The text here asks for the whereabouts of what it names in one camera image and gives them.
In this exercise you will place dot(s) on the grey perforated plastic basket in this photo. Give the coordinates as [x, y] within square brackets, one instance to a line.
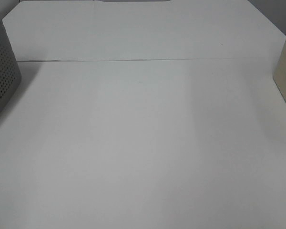
[10, 75]

